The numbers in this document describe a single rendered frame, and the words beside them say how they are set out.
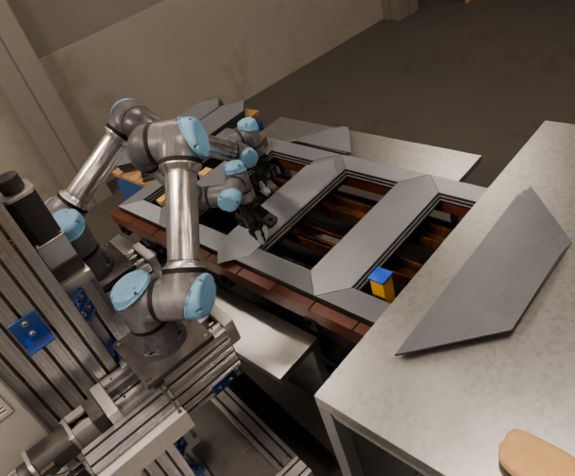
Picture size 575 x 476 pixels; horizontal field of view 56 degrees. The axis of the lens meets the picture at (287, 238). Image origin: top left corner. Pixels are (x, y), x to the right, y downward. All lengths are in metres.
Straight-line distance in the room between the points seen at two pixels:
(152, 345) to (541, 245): 1.06
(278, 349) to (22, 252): 0.90
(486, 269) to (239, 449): 1.28
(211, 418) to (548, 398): 1.52
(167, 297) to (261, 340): 0.65
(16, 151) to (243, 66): 2.12
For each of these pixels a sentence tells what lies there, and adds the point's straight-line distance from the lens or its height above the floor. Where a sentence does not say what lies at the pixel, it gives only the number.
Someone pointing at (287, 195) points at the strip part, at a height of 0.85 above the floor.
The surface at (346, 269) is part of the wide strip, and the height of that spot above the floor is 0.85.
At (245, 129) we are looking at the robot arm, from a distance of 2.14.
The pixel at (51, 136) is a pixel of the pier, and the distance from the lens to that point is 4.39.
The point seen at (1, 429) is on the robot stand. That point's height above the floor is 1.05.
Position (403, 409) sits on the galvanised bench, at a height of 1.05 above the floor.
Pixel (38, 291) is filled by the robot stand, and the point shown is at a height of 1.32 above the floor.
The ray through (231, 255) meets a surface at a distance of 2.09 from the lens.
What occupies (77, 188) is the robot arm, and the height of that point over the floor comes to 1.29.
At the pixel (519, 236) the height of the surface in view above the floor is 1.07.
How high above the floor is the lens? 2.12
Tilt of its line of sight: 38 degrees down
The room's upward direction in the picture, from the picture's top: 18 degrees counter-clockwise
